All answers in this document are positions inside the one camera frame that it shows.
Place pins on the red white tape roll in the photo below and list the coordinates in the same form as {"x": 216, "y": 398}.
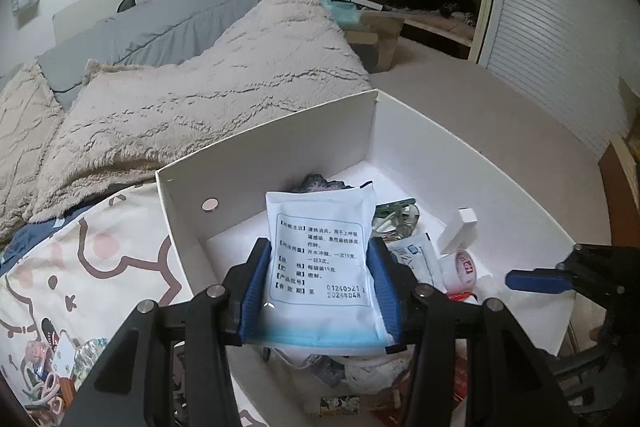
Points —
{"x": 460, "y": 269}

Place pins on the purple hair claw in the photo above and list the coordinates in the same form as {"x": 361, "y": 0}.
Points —
{"x": 315, "y": 183}

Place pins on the white louvered closet door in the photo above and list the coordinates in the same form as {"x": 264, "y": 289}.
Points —
{"x": 560, "y": 7}

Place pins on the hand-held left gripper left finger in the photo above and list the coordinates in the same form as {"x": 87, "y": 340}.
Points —
{"x": 252, "y": 297}

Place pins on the teal cloth bundle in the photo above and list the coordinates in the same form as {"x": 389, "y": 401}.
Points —
{"x": 340, "y": 12}

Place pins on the white medicine packet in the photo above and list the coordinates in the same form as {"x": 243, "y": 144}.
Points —
{"x": 320, "y": 267}

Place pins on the brown wooden board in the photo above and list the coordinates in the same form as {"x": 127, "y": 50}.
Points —
{"x": 622, "y": 167}

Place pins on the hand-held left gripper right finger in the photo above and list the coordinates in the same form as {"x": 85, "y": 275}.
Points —
{"x": 387, "y": 302}

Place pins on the white shoe box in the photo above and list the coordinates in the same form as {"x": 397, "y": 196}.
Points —
{"x": 500, "y": 177}

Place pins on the small white sachet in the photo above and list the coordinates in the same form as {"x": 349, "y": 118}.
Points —
{"x": 417, "y": 262}

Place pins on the beige fluffy blanket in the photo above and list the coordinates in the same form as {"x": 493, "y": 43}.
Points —
{"x": 175, "y": 107}

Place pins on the floral pouch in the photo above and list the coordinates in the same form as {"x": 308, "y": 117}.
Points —
{"x": 90, "y": 357}

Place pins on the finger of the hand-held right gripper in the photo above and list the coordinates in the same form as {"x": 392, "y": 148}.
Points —
{"x": 537, "y": 282}

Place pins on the grey pillow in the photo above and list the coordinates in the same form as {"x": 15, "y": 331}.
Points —
{"x": 165, "y": 22}

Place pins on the small white box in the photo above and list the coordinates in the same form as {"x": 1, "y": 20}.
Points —
{"x": 457, "y": 229}

